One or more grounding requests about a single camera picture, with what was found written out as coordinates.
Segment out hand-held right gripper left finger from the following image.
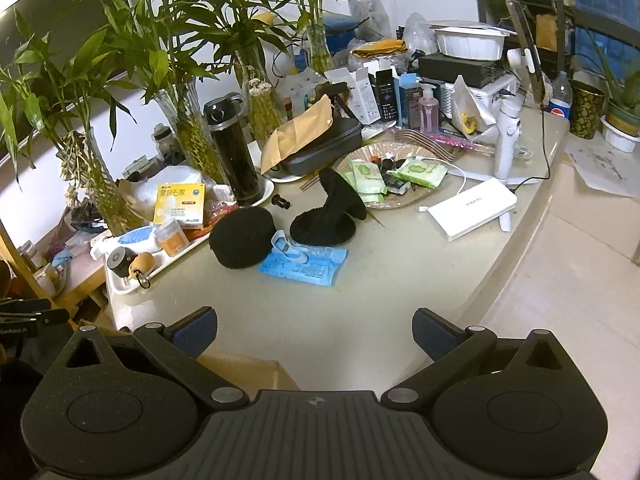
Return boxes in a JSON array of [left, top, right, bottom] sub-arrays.
[[64, 306, 251, 409]]

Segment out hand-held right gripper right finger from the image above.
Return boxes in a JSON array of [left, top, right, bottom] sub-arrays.
[[382, 308, 576, 406]]

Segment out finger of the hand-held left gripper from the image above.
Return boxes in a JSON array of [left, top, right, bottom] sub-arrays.
[[0, 308, 71, 328], [0, 297, 53, 311]]

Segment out brown cardboard box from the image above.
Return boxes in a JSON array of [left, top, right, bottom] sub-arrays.
[[197, 352, 301, 393]]

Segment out round black case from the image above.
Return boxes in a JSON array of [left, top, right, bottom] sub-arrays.
[[209, 207, 277, 268]]

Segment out black round pad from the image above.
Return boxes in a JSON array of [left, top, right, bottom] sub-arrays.
[[290, 210, 357, 247]]

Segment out black plush cloth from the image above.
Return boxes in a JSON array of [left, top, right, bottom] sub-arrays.
[[318, 167, 368, 222]]

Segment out wooden side shelf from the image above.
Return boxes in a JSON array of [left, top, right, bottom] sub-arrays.
[[0, 220, 106, 321]]

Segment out white tray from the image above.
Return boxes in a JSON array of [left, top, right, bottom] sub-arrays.
[[102, 225, 216, 295]]

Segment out wooden figurine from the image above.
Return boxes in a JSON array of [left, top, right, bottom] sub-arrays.
[[129, 251, 155, 279]]

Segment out small black speaker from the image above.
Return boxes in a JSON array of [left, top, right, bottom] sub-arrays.
[[107, 246, 135, 277]]

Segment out orange pill bottle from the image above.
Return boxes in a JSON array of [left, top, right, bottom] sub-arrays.
[[154, 218, 193, 256]]

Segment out black sneaker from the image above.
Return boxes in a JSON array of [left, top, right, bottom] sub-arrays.
[[70, 200, 108, 233]]

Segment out blue white packet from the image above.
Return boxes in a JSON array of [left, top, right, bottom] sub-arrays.
[[90, 225, 163, 261]]

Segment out red snack packet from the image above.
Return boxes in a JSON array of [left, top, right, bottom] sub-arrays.
[[202, 200, 238, 228]]

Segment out blue wipes packet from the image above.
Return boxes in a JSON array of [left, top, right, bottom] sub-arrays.
[[257, 245, 348, 288]]

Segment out yellow medicine box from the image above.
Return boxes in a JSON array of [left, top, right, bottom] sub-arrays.
[[152, 183, 207, 228]]

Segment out white flat box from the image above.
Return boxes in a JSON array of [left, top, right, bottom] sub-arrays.
[[426, 176, 518, 242]]

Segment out large ribbed glass vase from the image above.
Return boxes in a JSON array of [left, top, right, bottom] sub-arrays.
[[85, 127, 146, 236]]

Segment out glass plate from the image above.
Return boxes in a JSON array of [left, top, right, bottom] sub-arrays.
[[332, 142, 463, 208]]

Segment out dried flowers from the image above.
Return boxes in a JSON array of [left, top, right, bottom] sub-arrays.
[[57, 130, 101, 211]]

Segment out white plate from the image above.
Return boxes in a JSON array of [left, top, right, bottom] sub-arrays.
[[215, 175, 276, 208]]

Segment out green wipe packet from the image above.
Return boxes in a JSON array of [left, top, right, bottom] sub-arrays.
[[395, 157, 448, 190], [350, 159, 388, 196]]

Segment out black thermos bottle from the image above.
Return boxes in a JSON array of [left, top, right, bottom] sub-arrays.
[[203, 92, 261, 207]]

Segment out small clear jar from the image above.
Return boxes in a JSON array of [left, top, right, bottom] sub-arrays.
[[152, 127, 183, 166]]

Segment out tall glass vase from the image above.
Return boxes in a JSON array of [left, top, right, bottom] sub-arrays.
[[232, 45, 283, 143], [152, 77, 226, 183]]

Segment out black zip case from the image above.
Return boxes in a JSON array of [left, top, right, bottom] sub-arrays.
[[272, 117, 364, 177]]

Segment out white phone gimbal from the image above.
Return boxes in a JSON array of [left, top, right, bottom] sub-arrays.
[[452, 47, 533, 233]]

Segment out brown paper envelope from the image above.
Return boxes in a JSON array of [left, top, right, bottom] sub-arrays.
[[260, 95, 334, 176]]

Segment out pink soap dispenser bottle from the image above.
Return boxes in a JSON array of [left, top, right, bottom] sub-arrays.
[[417, 82, 443, 133]]

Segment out white paper bag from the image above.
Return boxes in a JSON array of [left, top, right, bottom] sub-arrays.
[[450, 75, 498, 138]]

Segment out blue carton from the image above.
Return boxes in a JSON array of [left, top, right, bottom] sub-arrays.
[[394, 72, 426, 128]]

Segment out white paper sheet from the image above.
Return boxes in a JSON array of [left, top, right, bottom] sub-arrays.
[[565, 137, 640, 183]]

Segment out black carton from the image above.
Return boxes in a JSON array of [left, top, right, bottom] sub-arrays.
[[374, 69, 401, 122]]

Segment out white appliance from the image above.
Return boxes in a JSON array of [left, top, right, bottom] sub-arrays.
[[440, 80, 518, 111]]

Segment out white carton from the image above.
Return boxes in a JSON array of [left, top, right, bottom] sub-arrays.
[[350, 67, 383, 125]]

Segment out clear blister packaging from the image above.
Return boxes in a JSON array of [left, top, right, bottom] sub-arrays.
[[277, 70, 331, 116]]

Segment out black flat device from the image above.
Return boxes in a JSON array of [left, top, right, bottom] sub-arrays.
[[417, 52, 506, 88]]

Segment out black and gold cup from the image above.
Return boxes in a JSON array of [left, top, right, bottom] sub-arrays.
[[569, 80, 606, 140]]

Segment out cola bottle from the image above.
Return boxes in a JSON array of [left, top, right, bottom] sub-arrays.
[[547, 71, 573, 120]]

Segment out white plant pot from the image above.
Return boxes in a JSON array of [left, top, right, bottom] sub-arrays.
[[600, 115, 640, 153]]

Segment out orange cloth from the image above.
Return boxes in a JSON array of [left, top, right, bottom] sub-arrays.
[[350, 39, 408, 61]]

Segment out white takeaway bowl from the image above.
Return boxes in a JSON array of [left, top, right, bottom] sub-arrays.
[[425, 20, 518, 60]]

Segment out smartphone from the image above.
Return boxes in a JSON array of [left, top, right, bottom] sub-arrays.
[[505, 0, 546, 106]]

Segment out narrow glass vase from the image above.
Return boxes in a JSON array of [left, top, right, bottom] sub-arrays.
[[305, 20, 335, 75]]

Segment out aloe plant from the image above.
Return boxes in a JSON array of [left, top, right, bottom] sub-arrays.
[[575, 25, 640, 126]]

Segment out blue plastic box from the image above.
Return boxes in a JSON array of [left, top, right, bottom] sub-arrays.
[[322, 15, 361, 53]]

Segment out clear plastic bag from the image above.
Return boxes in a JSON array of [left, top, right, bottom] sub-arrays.
[[347, 0, 393, 41]]

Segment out white cable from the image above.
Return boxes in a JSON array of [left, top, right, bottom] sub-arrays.
[[425, 157, 468, 211]]

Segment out pink handled cutlery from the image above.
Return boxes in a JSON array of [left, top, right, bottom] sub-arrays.
[[395, 129, 496, 153]]

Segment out black cable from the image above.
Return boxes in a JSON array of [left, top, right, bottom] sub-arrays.
[[510, 105, 551, 193]]

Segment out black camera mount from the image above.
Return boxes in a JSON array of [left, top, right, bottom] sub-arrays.
[[315, 81, 351, 111]]

